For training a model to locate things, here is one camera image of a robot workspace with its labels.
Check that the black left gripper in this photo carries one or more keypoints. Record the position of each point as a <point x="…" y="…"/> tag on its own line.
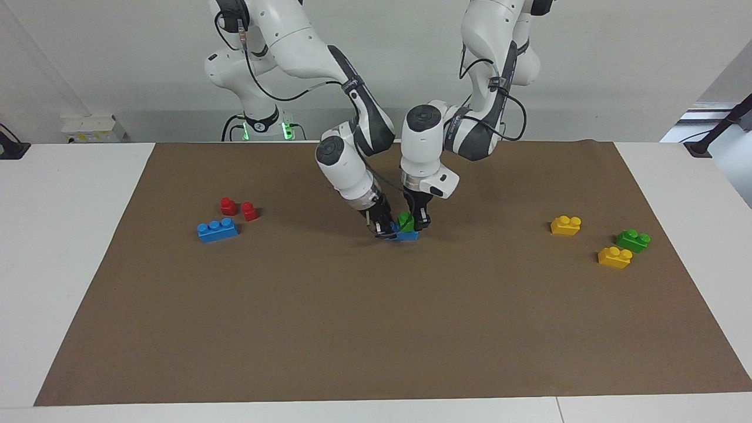
<point x="420" y="202"/>

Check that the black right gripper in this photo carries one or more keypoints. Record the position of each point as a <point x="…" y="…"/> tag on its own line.
<point x="379" y="210"/>

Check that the green two-stud toy brick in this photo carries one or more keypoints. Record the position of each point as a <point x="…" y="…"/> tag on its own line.
<point x="633" y="241"/>
<point x="405" y="223"/>

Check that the blue three-stud toy brick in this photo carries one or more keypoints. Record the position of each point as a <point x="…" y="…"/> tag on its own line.
<point x="408" y="236"/>
<point x="217" y="231"/>

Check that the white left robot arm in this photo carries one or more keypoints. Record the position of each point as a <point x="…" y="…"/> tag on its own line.
<point x="487" y="70"/>

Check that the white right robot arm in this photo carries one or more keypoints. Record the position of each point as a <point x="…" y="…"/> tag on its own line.
<point x="305" y="53"/>

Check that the brown paper table mat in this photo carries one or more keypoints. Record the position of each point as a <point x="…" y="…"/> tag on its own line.
<point x="376" y="329"/>

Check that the red single-stud toy brick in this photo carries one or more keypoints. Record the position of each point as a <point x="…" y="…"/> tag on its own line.
<point x="228" y="206"/>
<point x="249" y="212"/>

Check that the yellow two-stud toy brick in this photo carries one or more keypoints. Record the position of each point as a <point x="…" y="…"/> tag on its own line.
<point x="566" y="226"/>
<point x="614" y="258"/>

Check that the black table clamp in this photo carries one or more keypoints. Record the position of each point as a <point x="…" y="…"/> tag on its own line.
<point x="10" y="150"/>

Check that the white wall socket box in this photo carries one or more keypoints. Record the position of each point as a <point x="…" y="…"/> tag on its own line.
<point x="94" y="128"/>

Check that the black camera stand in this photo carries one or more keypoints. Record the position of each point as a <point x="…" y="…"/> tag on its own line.
<point x="714" y="132"/>

